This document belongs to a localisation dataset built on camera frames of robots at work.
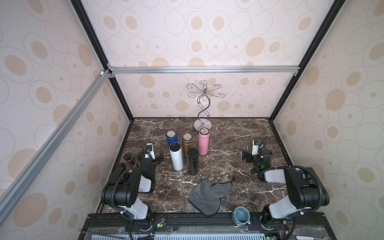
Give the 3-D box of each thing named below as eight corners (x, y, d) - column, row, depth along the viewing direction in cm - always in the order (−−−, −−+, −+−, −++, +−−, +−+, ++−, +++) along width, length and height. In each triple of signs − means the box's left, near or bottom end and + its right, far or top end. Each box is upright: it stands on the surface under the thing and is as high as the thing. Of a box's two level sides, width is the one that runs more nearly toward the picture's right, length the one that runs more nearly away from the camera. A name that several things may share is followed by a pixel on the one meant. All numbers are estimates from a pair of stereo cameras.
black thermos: (188, 175, 92) (186, 157, 74) (188, 166, 96) (187, 146, 79) (198, 175, 92) (199, 157, 74) (198, 166, 96) (199, 146, 79)
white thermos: (173, 171, 93) (168, 152, 76) (174, 162, 98) (169, 142, 80) (183, 171, 94) (180, 152, 76) (183, 162, 98) (181, 142, 80)
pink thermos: (198, 155, 101) (199, 135, 84) (198, 147, 105) (199, 127, 88) (207, 155, 101) (210, 135, 84) (207, 147, 105) (209, 127, 88)
